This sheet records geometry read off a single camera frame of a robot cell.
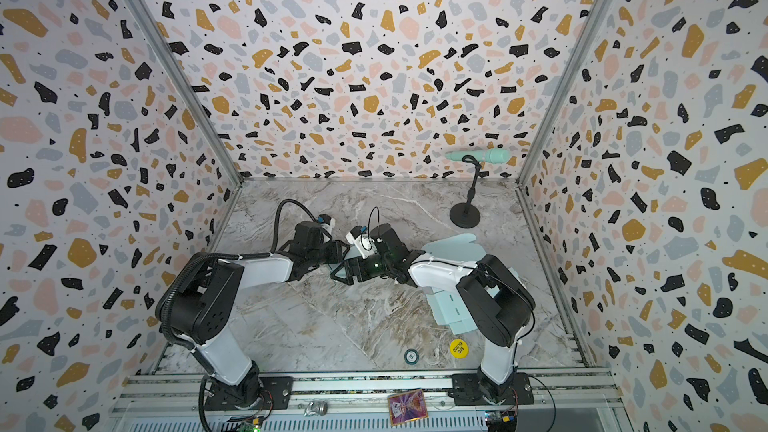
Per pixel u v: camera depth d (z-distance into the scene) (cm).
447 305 89
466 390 75
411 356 80
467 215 110
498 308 48
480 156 88
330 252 87
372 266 77
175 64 86
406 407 70
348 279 75
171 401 74
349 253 94
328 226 88
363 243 78
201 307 48
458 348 81
